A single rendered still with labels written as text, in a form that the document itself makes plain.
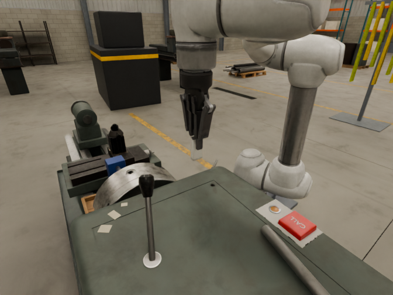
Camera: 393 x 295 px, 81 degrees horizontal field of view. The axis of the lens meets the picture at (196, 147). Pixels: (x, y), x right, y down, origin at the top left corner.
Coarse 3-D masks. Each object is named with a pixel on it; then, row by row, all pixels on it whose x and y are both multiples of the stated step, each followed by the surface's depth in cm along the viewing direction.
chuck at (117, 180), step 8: (128, 168) 78; (136, 168) 78; (144, 168) 79; (152, 168) 80; (160, 168) 83; (112, 176) 77; (120, 176) 75; (128, 176) 74; (136, 176) 74; (104, 184) 76; (112, 184) 74; (120, 184) 72; (104, 192) 74; (112, 192) 71; (96, 200) 75; (104, 200) 72; (96, 208) 74
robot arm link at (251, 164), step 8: (248, 152) 122; (256, 152) 121; (240, 160) 121; (248, 160) 118; (256, 160) 118; (264, 160) 122; (240, 168) 121; (248, 168) 119; (256, 168) 118; (264, 168) 118; (240, 176) 123; (248, 176) 120; (256, 176) 118; (256, 184) 120
